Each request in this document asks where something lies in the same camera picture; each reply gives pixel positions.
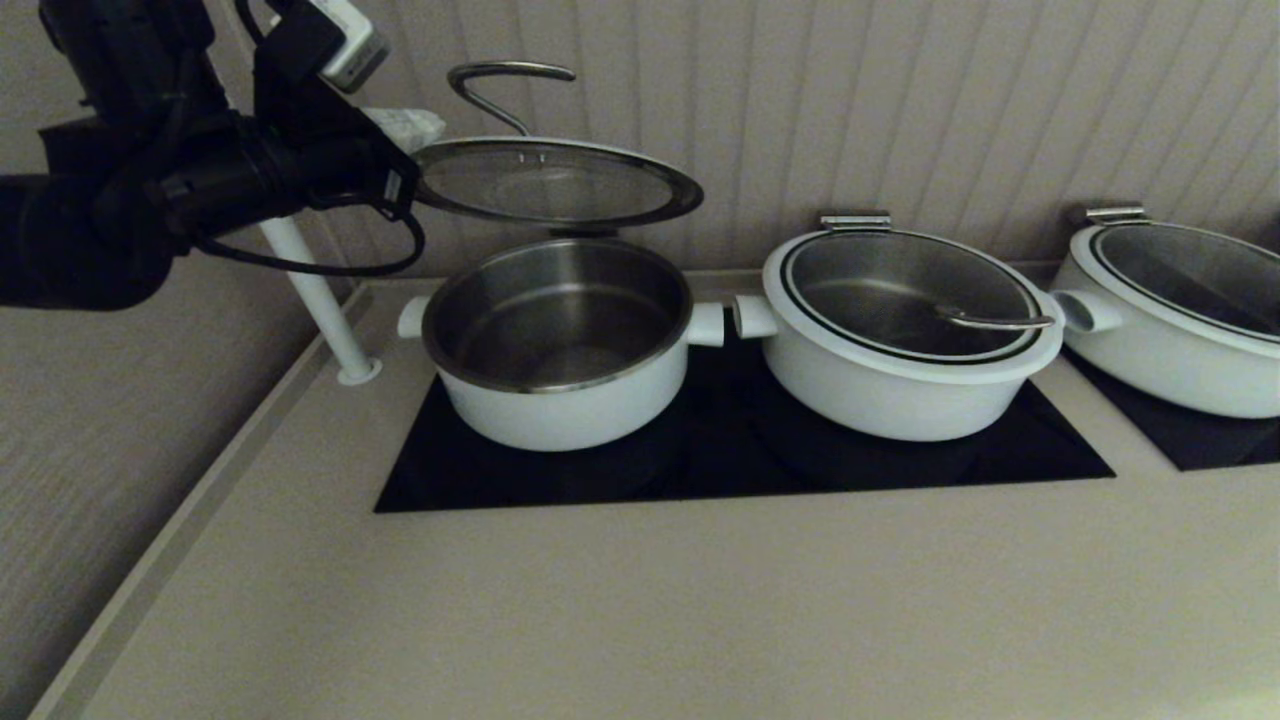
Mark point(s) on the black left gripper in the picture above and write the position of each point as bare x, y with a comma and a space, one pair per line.
300, 160

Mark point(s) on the glass lid white rim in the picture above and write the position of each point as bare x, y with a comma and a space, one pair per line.
1200, 270
560, 185
880, 290

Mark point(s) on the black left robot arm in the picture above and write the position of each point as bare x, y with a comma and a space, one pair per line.
90, 220

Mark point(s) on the white pot steel interior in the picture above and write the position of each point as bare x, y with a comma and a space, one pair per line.
1150, 370
870, 400
570, 415

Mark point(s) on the white support pole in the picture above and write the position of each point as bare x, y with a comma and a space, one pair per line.
320, 300

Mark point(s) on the large black glass cooktop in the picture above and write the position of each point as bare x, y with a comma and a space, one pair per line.
720, 460

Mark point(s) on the small black glass cooktop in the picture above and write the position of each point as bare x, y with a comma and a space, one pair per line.
1200, 445

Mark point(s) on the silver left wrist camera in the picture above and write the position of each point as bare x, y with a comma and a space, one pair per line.
350, 45

